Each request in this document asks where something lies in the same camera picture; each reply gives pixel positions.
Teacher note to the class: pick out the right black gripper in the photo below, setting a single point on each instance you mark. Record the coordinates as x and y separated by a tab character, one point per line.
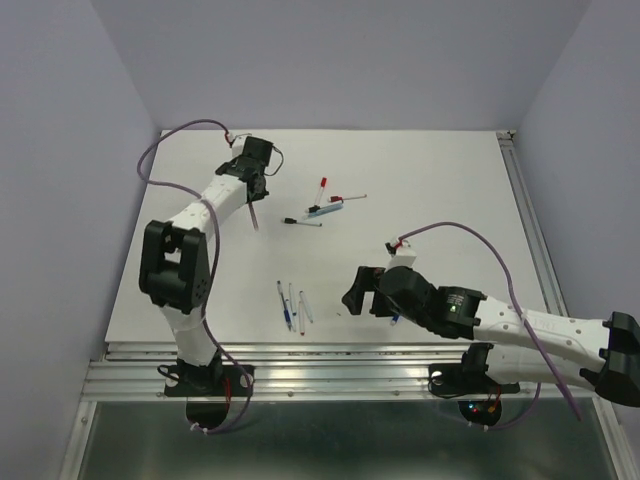
367	279

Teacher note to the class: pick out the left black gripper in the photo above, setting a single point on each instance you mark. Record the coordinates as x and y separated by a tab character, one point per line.
260	196

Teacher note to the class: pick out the translucent red pen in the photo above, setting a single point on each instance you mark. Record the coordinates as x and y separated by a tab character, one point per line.
253	217

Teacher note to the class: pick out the thin pen black cap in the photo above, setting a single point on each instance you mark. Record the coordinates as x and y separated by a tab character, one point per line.
301	222

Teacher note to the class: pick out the thin white red-tipped pen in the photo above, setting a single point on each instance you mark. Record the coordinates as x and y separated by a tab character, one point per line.
302	314

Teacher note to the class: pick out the blue ballpoint pen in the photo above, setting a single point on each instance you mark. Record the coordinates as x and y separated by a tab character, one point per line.
285	308

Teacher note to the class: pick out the white marker blue cap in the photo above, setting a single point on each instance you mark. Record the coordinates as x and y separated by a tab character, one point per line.
292	306

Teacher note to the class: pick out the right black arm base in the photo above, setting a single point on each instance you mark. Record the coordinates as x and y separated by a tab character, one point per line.
470	377

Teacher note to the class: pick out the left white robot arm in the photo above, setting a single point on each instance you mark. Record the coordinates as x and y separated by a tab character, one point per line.
178	254

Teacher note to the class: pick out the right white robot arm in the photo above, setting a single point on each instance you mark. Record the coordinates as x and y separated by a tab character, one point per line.
508	346

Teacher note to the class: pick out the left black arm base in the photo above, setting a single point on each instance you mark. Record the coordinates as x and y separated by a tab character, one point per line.
215	395

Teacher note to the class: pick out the light blue pen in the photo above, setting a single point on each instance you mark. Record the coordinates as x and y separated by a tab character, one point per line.
317	211

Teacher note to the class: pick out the thin white red pen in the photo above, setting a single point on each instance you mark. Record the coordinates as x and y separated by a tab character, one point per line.
342	199

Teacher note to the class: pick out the uncapped white blue marker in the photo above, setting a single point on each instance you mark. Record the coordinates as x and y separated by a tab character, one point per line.
306	306

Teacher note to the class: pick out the white marker red cap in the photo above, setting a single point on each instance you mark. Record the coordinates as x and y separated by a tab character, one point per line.
320	191

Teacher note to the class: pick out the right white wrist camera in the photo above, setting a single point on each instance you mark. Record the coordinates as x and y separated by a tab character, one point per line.
401	254

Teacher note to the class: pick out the aluminium front rail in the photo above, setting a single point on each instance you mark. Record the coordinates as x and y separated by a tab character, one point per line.
332	411

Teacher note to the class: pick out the aluminium rail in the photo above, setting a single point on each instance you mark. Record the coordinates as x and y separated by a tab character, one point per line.
332	411
543	265

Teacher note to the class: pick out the aluminium right side rail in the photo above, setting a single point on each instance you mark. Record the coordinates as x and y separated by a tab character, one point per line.
543	265

